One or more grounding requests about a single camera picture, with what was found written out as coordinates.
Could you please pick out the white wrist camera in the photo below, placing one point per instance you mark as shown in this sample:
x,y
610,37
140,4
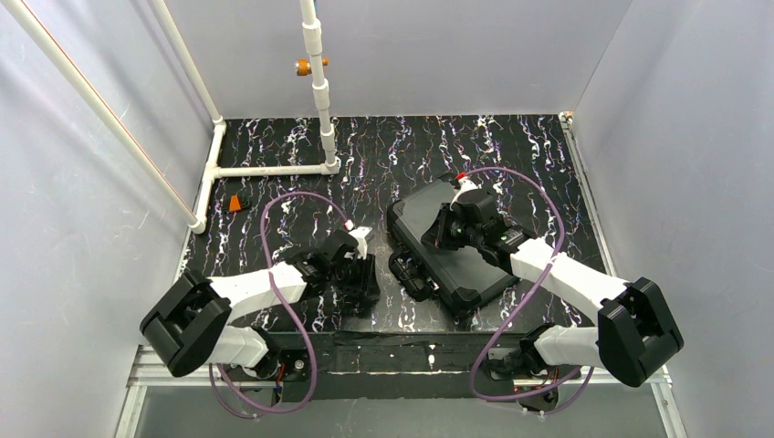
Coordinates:
x,y
363,235
468,186

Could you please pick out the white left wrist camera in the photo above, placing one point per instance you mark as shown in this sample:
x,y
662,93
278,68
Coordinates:
x,y
363,235

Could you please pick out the orange knob on pole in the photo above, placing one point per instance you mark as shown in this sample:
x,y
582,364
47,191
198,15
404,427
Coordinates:
x,y
304,68

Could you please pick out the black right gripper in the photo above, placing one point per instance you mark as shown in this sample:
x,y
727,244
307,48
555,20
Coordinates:
x,y
440,231

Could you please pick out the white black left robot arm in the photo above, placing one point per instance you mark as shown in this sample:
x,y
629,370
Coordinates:
x,y
191,325

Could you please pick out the black poker set case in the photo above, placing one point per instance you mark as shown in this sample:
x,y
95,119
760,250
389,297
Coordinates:
x,y
461,280

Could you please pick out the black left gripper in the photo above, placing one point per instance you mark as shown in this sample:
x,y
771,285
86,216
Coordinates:
x,y
360,280

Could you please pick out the white pvc pipe frame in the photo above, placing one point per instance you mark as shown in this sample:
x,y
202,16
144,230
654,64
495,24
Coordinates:
x,y
127,64

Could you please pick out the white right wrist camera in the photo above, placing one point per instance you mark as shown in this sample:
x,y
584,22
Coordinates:
x,y
468,186

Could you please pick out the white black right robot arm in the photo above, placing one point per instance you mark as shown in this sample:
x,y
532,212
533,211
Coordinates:
x,y
635,332

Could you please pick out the orange hex key set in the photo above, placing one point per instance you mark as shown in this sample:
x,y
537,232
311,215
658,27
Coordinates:
x,y
238,203

